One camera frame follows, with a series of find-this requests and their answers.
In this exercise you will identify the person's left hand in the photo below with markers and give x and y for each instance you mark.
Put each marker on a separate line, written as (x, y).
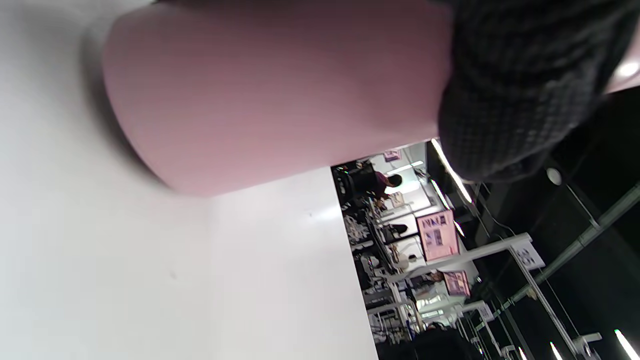
(525, 75)

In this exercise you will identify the pink thermos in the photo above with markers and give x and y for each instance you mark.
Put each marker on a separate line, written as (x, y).
(275, 95)

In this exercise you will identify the round ceiling light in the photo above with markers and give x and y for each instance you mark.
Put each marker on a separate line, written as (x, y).
(554, 176)

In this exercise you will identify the ceiling light strip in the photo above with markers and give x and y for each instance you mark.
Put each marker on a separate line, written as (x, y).
(450, 170)

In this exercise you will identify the grey ceiling pipe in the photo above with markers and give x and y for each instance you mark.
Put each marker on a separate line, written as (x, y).
(615, 212)

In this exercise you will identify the large pink poster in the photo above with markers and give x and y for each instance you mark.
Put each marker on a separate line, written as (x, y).
(437, 237)

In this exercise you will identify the small pink poster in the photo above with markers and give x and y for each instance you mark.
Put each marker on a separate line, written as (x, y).
(457, 283)

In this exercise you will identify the white frame beam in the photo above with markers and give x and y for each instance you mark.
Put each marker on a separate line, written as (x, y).
(490, 250)

